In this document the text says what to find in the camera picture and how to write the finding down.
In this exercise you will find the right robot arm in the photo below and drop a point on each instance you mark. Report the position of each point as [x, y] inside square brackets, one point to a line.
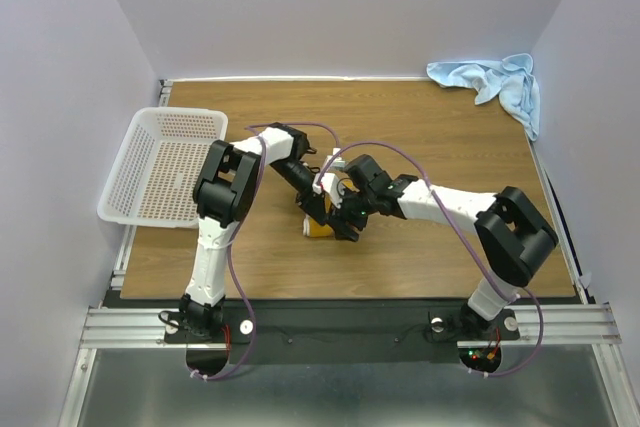
[504, 232]

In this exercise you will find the aluminium frame rail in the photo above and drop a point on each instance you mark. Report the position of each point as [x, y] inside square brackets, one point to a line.
[559, 325]

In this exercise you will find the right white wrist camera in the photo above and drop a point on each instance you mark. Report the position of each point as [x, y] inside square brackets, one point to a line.
[328, 184]

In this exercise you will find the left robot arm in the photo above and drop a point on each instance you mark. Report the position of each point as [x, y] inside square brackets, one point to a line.
[224, 192]

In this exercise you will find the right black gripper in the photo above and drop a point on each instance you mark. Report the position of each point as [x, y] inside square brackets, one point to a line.
[338, 218]

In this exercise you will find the light blue towel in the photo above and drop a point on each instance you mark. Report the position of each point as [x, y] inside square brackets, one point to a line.
[510, 80]

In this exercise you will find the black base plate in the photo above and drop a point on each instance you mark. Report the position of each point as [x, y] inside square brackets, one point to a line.
[345, 332]

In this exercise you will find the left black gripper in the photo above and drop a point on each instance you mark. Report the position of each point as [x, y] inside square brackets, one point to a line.
[312, 204]

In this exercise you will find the white plastic basket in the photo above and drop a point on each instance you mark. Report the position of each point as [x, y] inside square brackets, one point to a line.
[153, 175]

